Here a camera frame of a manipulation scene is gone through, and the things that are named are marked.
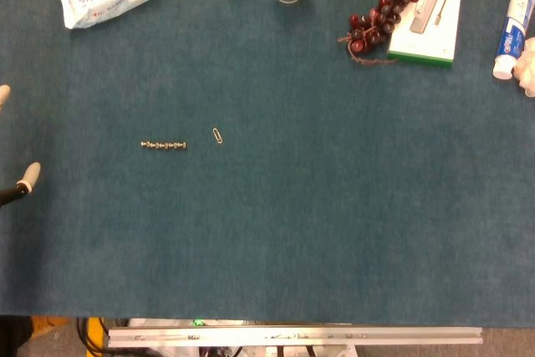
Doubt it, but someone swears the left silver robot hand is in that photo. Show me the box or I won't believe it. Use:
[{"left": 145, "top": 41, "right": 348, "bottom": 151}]
[{"left": 0, "top": 84, "right": 43, "bottom": 208}]

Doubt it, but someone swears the small metal chain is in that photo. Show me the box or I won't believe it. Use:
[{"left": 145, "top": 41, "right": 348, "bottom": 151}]
[{"left": 140, "top": 140, "right": 188, "bottom": 150}]

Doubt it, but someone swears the crumpled white tissue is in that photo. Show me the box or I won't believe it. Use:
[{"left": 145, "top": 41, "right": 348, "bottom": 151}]
[{"left": 512, "top": 37, "right": 535, "bottom": 98}]

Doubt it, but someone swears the blue felt table mat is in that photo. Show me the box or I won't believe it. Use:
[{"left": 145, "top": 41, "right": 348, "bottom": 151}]
[{"left": 0, "top": 0, "right": 535, "bottom": 328}]

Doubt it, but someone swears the dark red grape bunch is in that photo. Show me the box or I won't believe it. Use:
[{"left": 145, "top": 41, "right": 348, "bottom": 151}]
[{"left": 337, "top": 0, "right": 425, "bottom": 67}]

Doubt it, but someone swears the white green hub box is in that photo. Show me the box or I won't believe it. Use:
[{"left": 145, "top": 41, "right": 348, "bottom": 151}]
[{"left": 386, "top": 0, "right": 466, "bottom": 69}]

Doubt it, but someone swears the white blue toothpaste tube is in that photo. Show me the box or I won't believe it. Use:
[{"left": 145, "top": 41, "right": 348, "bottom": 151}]
[{"left": 492, "top": 0, "right": 535, "bottom": 81}]

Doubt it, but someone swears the black cable bundle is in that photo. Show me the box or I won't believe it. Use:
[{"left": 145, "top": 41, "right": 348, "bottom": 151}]
[{"left": 74, "top": 317, "right": 110, "bottom": 357}]

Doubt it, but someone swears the aluminium profile rail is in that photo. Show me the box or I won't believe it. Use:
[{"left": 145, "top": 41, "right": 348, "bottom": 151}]
[{"left": 107, "top": 324, "right": 484, "bottom": 349}]

